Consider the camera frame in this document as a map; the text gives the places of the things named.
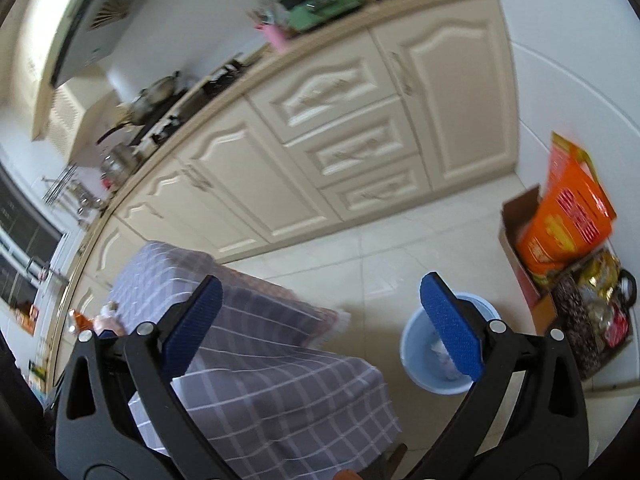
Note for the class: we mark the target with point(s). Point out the metal dish rack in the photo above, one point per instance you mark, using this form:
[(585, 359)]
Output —
[(70, 190)]

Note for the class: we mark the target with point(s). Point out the clear orange snack wrapper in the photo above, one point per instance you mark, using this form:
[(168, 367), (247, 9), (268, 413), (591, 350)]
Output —
[(80, 321)]

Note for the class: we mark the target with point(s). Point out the gold foil bag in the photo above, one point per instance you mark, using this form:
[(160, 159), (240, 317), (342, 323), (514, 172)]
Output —
[(602, 277)]

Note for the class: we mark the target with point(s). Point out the jars and boxes on counter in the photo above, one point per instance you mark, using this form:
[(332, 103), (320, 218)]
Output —
[(40, 370)]

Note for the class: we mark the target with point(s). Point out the light blue plastic bucket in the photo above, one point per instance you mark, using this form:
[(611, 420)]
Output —
[(417, 355)]

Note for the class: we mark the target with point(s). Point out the steel faucet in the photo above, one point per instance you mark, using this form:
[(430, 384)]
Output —
[(42, 267)]

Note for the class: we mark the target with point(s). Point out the brown cardboard box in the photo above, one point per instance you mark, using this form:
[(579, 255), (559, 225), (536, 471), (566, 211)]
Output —
[(515, 250)]

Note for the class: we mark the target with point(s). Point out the orange printed bag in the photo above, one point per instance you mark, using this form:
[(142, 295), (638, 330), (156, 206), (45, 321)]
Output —
[(565, 215)]

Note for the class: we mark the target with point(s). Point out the crumpled white paper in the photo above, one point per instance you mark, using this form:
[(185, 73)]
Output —
[(439, 352)]

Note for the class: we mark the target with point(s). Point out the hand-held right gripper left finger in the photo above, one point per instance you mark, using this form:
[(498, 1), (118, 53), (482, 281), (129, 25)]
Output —
[(192, 327)]

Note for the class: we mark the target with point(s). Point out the small red cup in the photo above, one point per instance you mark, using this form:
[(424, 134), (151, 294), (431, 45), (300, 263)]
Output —
[(106, 181)]

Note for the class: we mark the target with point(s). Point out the green countertop appliance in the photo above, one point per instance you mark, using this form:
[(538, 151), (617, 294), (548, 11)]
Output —
[(320, 5)]

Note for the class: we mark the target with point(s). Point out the grey checked tablecloth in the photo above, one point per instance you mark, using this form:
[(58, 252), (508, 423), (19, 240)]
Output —
[(280, 390)]

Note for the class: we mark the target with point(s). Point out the kitchen window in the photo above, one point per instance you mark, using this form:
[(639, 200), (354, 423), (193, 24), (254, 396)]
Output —
[(25, 240)]

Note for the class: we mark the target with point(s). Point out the cream louvered wall cabinet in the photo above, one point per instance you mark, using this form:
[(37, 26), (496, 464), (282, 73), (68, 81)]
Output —
[(60, 120)]

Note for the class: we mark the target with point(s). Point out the pink utensil holder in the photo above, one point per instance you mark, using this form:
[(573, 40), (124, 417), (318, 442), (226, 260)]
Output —
[(275, 37)]

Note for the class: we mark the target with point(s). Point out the steel wok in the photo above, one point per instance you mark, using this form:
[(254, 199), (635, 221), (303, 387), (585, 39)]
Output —
[(155, 92)]

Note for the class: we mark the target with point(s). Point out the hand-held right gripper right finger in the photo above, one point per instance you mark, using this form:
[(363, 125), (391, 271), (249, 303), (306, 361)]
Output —
[(452, 327)]

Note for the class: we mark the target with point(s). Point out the black gas stove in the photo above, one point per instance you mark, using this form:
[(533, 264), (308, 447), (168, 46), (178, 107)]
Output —
[(200, 95)]

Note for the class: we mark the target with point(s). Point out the silver range hood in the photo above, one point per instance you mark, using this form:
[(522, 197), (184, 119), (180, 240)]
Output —
[(100, 20)]

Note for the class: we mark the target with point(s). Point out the steel pot with lid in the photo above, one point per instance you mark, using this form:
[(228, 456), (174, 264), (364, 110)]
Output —
[(117, 162)]

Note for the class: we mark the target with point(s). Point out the dark speckled bag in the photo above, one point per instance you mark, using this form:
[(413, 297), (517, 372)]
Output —
[(580, 330)]

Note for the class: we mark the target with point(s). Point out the cream kitchen cabinet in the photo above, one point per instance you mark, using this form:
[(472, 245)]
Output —
[(350, 125)]

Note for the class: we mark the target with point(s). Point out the orange packets on sill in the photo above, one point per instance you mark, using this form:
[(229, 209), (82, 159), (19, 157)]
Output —
[(27, 317)]

